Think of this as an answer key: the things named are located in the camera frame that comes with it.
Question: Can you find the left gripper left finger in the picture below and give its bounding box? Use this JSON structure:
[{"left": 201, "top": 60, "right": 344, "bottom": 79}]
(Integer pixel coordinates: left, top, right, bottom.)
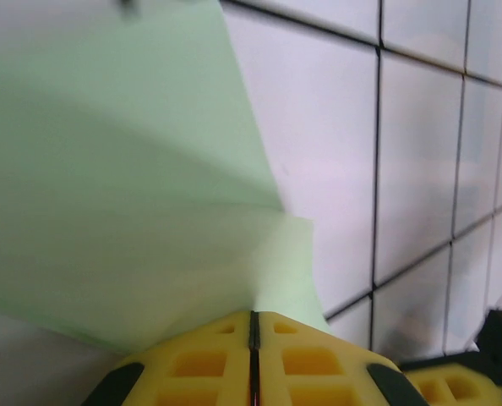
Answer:
[{"left": 81, "top": 310, "right": 253, "bottom": 406}]

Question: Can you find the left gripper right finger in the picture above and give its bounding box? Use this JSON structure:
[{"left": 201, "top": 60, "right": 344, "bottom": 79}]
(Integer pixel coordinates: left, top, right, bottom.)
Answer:
[{"left": 252, "top": 310, "right": 423, "bottom": 406}]

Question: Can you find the light green cloth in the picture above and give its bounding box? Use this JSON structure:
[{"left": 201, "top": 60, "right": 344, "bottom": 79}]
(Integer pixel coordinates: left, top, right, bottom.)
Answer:
[{"left": 0, "top": 0, "right": 332, "bottom": 356}]

